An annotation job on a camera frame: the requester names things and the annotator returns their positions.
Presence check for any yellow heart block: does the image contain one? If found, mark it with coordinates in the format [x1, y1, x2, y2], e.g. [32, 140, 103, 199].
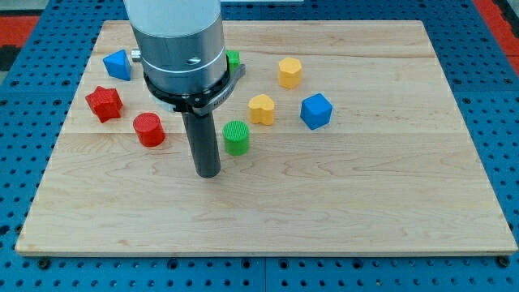
[247, 94, 275, 126]

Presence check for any yellow hexagonal block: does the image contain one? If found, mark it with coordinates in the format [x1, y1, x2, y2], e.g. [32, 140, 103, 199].
[278, 58, 302, 89]

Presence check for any red cylinder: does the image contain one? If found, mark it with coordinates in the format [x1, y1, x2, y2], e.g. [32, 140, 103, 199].
[133, 113, 165, 147]

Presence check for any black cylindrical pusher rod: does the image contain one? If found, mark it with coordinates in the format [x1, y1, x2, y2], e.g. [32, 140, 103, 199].
[182, 113, 221, 178]

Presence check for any blue cube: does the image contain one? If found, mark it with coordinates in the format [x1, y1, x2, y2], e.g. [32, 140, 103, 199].
[300, 93, 333, 130]

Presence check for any blue triangular prism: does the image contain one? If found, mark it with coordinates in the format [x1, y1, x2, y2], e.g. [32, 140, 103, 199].
[102, 49, 131, 81]

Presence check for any green cylinder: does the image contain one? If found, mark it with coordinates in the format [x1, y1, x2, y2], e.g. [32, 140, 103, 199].
[222, 120, 250, 156]

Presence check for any black clamp ring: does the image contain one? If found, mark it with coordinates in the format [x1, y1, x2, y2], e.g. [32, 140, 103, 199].
[143, 63, 247, 119]

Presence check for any light wooden board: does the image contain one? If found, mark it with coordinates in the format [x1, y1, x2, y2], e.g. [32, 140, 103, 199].
[15, 20, 517, 257]

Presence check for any red star block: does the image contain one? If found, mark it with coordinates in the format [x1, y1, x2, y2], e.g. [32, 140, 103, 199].
[85, 86, 123, 123]

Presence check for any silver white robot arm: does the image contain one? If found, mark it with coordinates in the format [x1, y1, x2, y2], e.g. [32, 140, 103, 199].
[124, 0, 229, 112]

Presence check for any green block behind arm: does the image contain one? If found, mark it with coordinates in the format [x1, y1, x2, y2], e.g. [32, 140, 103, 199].
[226, 49, 241, 73]

